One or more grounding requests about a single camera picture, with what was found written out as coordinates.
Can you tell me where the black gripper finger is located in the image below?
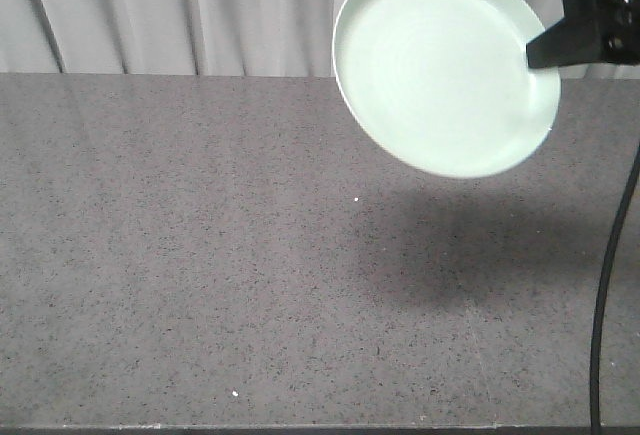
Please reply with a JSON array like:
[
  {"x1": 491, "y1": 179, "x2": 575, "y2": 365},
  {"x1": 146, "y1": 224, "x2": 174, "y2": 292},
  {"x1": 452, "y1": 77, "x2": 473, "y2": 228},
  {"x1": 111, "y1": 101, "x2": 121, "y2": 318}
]
[{"x1": 526, "y1": 17, "x2": 596, "y2": 69}]

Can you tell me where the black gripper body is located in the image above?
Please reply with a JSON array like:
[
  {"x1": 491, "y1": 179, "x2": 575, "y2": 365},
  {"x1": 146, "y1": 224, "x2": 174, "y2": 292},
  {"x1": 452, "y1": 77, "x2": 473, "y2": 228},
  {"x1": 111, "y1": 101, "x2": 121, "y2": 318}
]
[{"x1": 562, "y1": 0, "x2": 639, "y2": 64}]

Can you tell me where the mint green round plate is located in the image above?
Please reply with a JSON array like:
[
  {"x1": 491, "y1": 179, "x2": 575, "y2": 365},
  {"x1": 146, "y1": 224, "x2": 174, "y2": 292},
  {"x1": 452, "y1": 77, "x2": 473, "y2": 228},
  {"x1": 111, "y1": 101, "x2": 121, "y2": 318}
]
[{"x1": 332, "y1": 0, "x2": 561, "y2": 179}]

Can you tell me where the white pleated curtain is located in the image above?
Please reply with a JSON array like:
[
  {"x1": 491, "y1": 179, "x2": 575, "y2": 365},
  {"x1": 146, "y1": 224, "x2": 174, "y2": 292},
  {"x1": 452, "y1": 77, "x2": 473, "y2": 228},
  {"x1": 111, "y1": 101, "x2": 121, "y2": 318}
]
[{"x1": 0, "y1": 0, "x2": 640, "y2": 81}]

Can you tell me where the black cable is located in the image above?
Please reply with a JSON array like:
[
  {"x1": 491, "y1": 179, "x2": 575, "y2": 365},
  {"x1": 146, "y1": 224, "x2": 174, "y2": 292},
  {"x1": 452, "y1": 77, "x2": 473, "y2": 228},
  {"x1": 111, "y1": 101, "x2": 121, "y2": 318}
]
[{"x1": 588, "y1": 139, "x2": 640, "y2": 430}]

